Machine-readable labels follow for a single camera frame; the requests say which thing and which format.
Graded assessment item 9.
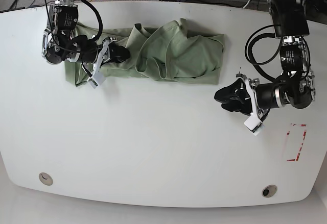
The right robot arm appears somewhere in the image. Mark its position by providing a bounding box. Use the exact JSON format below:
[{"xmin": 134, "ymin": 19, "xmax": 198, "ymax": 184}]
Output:
[{"xmin": 42, "ymin": 0, "xmax": 131, "ymax": 77}]

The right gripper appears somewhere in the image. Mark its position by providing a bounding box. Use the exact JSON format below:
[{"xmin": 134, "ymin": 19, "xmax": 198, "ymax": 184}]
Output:
[{"xmin": 74, "ymin": 36, "xmax": 131, "ymax": 75}]

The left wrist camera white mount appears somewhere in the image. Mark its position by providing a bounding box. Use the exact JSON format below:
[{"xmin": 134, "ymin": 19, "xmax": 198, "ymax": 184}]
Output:
[{"xmin": 241, "ymin": 74, "xmax": 264, "ymax": 136}]

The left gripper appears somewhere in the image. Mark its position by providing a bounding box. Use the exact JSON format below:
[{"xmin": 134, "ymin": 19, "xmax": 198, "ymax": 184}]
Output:
[{"xmin": 214, "ymin": 73, "xmax": 281, "ymax": 122}]

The right table cable grommet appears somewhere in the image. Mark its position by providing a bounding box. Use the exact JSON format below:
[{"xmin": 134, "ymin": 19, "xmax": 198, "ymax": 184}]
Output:
[{"xmin": 262, "ymin": 185, "xmax": 277, "ymax": 198}]

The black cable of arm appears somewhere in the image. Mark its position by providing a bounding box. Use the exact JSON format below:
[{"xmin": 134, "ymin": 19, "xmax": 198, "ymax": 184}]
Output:
[
  {"xmin": 39, "ymin": 0, "xmax": 104, "ymax": 64},
  {"xmin": 244, "ymin": 24, "xmax": 289, "ymax": 82}
]

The table cable grommet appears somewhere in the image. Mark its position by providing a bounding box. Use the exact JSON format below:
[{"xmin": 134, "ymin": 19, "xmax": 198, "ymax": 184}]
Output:
[
  {"xmin": 262, "ymin": 185, "xmax": 277, "ymax": 198},
  {"xmin": 39, "ymin": 172, "xmax": 53, "ymax": 186}
]

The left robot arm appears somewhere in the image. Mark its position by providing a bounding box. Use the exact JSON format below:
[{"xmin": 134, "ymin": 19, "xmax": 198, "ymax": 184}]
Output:
[{"xmin": 214, "ymin": 0, "xmax": 315, "ymax": 122}]

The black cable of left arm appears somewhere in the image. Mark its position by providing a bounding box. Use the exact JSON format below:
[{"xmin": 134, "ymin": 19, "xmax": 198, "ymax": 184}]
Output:
[{"xmin": 244, "ymin": 24, "xmax": 289, "ymax": 82}]

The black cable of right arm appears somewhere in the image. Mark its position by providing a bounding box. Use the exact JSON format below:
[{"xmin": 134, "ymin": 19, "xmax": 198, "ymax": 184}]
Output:
[{"xmin": 39, "ymin": 0, "xmax": 104, "ymax": 64}]

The green t-shirt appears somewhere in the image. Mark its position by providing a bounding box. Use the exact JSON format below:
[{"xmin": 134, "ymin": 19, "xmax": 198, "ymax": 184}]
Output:
[{"xmin": 63, "ymin": 17, "xmax": 227, "ymax": 88}]

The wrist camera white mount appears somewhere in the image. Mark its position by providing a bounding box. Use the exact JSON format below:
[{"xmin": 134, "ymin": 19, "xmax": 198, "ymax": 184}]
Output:
[
  {"xmin": 87, "ymin": 39, "xmax": 109, "ymax": 89},
  {"xmin": 241, "ymin": 74, "xmax": 264, "ymax": 136}
]

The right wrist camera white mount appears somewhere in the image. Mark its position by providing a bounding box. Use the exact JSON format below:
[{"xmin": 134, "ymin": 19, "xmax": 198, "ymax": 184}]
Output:
[{"xmin": 87, "ymin": 39, "xmax": 109, "ymax": 89}]

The left table cable grommet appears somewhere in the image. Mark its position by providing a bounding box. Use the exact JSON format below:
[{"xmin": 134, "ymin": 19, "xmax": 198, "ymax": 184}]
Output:
[{"xmin": 39, "ymin": 172, "xmax": 53, "ymax": 186}]

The red tape rectangle marking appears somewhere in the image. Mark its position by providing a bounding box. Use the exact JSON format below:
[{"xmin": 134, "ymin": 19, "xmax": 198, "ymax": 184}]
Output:
[{"xmin": 284, "ymin": 124, "xmax": 308, "ymax": 162}]

